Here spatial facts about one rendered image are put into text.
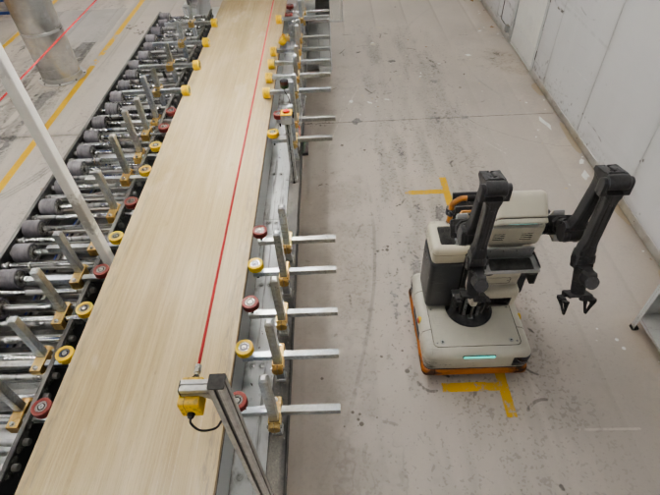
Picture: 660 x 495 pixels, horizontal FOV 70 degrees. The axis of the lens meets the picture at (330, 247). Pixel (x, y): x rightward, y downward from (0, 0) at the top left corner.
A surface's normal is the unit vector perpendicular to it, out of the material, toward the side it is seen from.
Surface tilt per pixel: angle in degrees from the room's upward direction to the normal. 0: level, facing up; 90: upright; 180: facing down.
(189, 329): 0
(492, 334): 0
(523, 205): 42
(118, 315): 0
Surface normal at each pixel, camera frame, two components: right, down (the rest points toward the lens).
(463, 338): -0.04, -0.70
